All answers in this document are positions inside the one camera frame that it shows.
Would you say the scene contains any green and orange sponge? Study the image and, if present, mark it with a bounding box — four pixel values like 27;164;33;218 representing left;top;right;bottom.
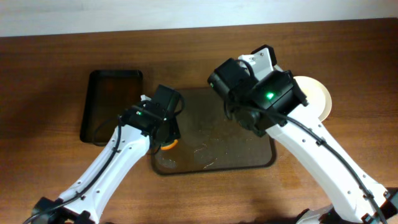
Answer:
160;139;178;151

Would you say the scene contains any pale green plate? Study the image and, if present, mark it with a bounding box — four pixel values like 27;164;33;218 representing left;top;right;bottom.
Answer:
293;76;332;122

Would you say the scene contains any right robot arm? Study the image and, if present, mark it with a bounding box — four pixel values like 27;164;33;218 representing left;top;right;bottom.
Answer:
208;45;397;223

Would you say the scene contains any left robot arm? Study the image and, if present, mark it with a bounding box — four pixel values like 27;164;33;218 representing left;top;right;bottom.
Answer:
26;85;185;223

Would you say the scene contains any large brown serving tray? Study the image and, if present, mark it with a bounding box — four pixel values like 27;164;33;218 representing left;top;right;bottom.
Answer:
151;88;277;175

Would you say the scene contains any small black tray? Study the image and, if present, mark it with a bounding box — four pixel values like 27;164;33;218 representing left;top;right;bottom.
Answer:
80;70;143;145

